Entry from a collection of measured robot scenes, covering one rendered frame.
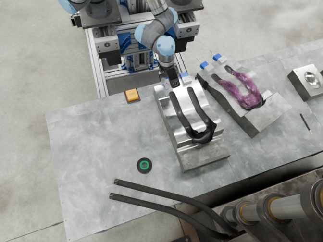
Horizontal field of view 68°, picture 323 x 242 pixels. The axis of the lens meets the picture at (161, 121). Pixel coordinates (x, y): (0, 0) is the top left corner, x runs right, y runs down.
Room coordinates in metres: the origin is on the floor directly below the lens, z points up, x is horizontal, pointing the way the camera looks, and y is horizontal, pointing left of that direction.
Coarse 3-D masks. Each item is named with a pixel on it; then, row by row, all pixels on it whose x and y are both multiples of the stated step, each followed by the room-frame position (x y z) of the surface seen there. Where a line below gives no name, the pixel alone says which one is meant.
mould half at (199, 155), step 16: (192, 80) 0.80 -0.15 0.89; (160, 96) 0.67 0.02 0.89; (176, 96) 0.68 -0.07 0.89; (192, 112) 0.59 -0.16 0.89; (208, 112) 0.59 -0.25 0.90; (176, 128) 0.47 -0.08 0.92; (176, 144) 0.39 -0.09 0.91; (192, 144) 0.42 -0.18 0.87; (208, 144) 0.43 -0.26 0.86; (224, 144) 0.44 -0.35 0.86; (192, 160) 0.33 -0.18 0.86; (208, 160) 0.34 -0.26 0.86
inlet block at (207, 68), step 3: (201, 63) 0.94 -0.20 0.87; (204, 63) 0.94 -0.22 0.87; (207, 63) 0.94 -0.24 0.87; (201, 66) 0.92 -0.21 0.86; (204, 66) 0.92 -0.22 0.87; (207, 66) 0.91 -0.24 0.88; (210, 66) 0.92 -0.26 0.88; (204, 69) 0.90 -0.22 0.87; (207, 69) 0.89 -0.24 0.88; (210, 69) 0.89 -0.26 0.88; (213, 69) 0.91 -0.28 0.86; (207, 72) 0.88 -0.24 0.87; (210, 72) 0.89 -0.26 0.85
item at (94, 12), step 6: (102, 0) 1.07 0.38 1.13; (108, 0) 1.11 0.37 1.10; (90, 6) 1.05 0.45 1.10; (96, 6) 1.05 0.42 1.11; (102, 6) 1.06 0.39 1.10; (108, 6) 1.09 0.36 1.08; (90, 12) 1.05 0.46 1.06; (96, 12) 1.04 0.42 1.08; (102, 12) 1.05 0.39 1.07; (108, 12) 1.07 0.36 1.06; (96, 18) 1.03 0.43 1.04; (102, 18) 1.04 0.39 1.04
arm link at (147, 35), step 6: (144, 24) 0.80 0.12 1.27; (150, 24) 0.80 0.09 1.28; (156, 24) 0.80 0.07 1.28; (138, 30) 0.76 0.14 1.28; (144, 30) 0.76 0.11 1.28; (150, 30) 0.76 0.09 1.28; (156, 30) 0.77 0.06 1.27; (162, 30) 0.79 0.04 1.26; (138, 36) 0.74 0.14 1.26; (144, 36) 0.73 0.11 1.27; (150, 36) 0.73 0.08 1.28; (156, 36) 0.73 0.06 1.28; (144, 42) 0.72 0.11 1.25; (150, 42) 0.71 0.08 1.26; (150, 48) 0.70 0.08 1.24
